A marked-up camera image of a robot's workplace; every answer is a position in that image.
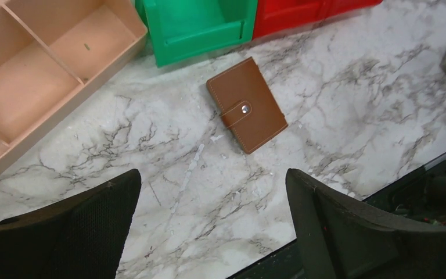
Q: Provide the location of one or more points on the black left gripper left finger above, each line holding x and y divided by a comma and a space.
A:
82, 236

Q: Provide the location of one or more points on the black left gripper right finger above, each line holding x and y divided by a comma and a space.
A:
341, 237

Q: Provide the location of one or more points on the brown leather card holder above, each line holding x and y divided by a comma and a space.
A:
247, 106

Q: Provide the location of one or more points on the peach plastic file organizer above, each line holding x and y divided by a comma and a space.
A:
53, 56

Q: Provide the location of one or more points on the green plastic bin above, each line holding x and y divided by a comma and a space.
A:
181, 29

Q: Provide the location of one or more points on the red plastic bin middle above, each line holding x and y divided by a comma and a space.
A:
277, 15

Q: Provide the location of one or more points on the red plastic bin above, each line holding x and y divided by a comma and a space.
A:
277, 15
338, 7

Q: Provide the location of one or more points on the red plastic bin right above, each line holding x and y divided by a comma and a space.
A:
338, 7

